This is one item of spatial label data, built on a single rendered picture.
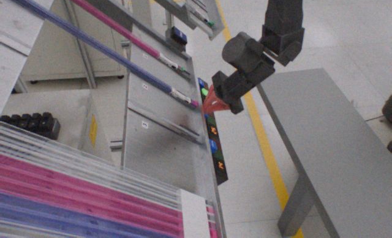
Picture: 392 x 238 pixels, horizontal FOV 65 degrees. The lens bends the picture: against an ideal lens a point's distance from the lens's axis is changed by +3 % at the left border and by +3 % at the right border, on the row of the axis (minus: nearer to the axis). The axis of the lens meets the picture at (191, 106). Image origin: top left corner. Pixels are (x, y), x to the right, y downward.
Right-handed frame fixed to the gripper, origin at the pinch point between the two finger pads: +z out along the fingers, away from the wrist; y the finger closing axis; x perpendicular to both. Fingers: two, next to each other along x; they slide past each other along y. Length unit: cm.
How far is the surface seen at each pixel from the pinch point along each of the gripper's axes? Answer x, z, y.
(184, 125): -6.8, 1.2, 8.0
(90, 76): 4, 81, -93
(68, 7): -27, 50, -93
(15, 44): -41.5, 1.5, 10.2
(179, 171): -9.1, 1.4, 20.5
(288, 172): 82, 19, -23
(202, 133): -2.5, -0.3, 8.9
